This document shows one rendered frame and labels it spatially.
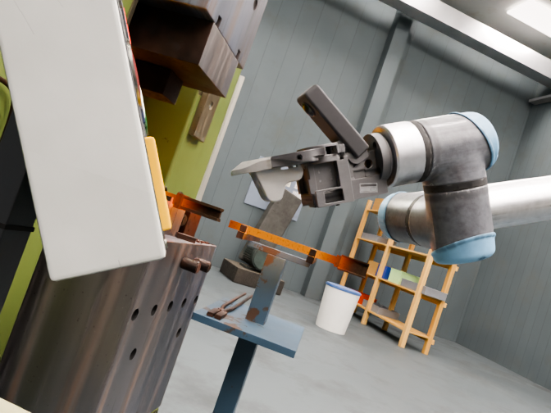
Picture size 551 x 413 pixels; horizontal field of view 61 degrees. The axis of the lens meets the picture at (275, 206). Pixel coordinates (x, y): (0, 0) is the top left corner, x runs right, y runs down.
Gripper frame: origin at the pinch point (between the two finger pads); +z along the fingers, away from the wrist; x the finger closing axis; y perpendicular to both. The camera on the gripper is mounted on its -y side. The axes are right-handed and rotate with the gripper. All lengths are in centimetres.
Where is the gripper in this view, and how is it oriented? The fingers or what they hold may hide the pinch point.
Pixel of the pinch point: (239, 166)
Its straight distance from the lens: 62.7
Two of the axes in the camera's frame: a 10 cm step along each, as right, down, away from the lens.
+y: 1.7, 9.8, 0.7
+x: -2.4, -0.3, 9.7
